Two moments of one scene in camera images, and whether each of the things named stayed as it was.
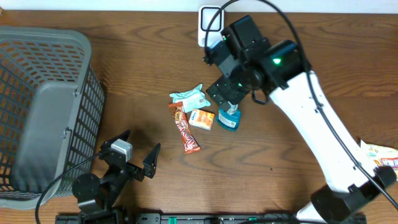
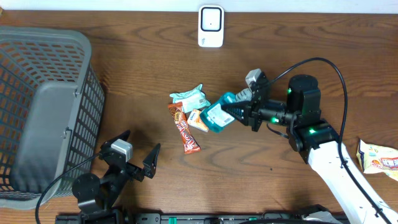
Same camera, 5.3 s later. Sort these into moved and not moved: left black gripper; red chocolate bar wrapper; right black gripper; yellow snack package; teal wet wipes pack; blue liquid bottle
Moved: right black gripper; blue liquid bottle
Not moved: teal wet wipes pack; yellow snack package; left black gripper; red chocolate bar wrapper
